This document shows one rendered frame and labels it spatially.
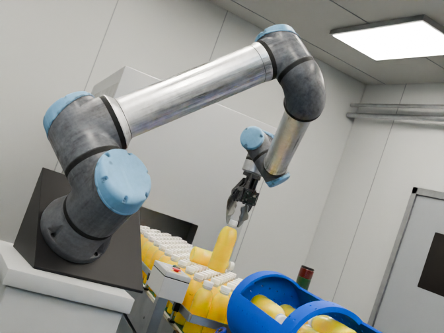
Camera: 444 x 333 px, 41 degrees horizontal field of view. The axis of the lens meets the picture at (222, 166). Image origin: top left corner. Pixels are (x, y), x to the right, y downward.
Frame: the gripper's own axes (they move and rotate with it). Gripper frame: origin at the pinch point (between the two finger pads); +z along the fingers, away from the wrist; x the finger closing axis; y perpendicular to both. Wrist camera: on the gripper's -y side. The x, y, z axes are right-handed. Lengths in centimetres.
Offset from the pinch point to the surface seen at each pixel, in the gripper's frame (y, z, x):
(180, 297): 7.4, 32.4, -12.3
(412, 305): -253, 23, 302
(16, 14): -378, -108, -124
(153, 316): -0.7, 43.3, -17.2
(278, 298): 24.9, 19.9, 16.4
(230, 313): 27.9, 29.1, -0.7
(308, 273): -17, 11, 49
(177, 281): 7.3, 27.0, -15.7
